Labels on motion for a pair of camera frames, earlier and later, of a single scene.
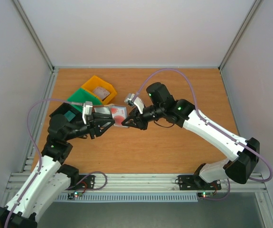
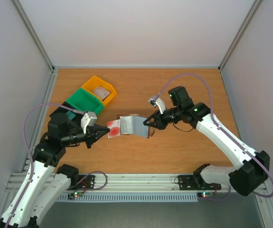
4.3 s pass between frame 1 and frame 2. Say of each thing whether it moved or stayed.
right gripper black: moved
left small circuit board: stayed
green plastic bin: stayed
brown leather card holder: moved
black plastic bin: stayed
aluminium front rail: stayed
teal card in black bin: stayed
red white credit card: moved
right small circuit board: stayed
